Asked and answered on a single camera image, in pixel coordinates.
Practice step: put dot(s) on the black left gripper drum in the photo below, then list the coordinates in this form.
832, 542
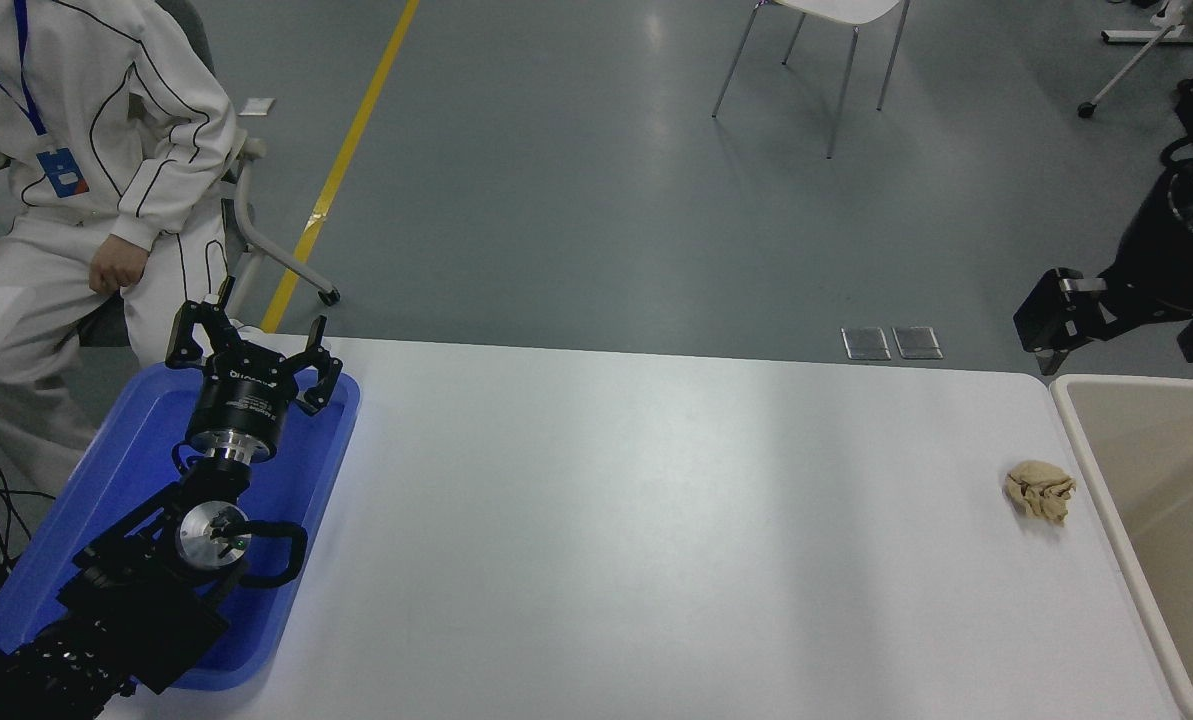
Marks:
241, 400

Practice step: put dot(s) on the tan paper ball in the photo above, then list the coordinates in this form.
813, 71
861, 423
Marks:
1039, 490

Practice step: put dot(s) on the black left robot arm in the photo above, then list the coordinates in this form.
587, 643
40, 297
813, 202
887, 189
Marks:
136, 600

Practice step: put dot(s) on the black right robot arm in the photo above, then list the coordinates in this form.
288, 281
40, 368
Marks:
1176, 250

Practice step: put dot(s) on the person's left hand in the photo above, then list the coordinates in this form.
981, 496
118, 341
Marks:
118, 265

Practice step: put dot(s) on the blue plastic tray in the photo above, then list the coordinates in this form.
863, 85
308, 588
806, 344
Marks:
296, 480

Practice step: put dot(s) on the grey office chair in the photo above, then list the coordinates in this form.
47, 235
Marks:
256, 245

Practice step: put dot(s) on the silver floor plate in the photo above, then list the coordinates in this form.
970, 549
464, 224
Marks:
918, 342
866, 343

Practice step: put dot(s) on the large pale bin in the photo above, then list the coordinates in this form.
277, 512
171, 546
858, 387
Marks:
1166, 480

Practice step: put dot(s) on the person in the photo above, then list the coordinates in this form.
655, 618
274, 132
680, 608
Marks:
76, 130

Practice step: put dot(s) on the white-legged rolling chair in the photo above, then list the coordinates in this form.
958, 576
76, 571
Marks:
1131, 65

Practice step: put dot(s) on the white floor base bar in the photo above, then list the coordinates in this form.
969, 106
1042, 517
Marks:
1146, 36

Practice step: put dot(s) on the white metal-legged chair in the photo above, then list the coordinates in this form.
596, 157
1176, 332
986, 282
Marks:
846, 8

